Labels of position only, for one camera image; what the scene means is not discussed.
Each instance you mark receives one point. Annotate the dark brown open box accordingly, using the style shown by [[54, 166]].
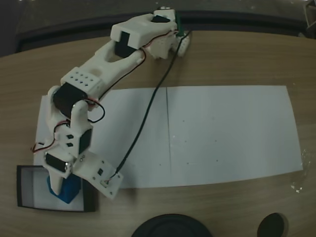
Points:
[[27, 187]]

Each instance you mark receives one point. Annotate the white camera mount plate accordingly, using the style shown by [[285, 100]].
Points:
[[96, 172]]

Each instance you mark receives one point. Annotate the white paper sheet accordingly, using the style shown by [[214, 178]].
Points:
[[148, 138], [234, 133]]

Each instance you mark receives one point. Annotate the green table clamp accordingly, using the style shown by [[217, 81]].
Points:
[[180, 24]]

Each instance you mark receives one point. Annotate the blue cube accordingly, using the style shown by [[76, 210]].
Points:
[[71, 190]]

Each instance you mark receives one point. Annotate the black round stand base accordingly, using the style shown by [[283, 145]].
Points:
[[170, 227]]

